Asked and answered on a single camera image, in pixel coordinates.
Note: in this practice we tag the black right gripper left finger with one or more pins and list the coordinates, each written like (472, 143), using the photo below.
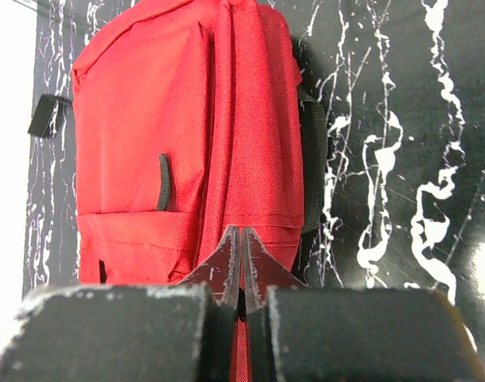
(183, 332)

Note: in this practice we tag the red student backpack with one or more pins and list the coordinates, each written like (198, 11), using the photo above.
(157, 129)

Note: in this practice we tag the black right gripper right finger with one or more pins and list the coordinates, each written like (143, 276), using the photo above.
(296, 333)

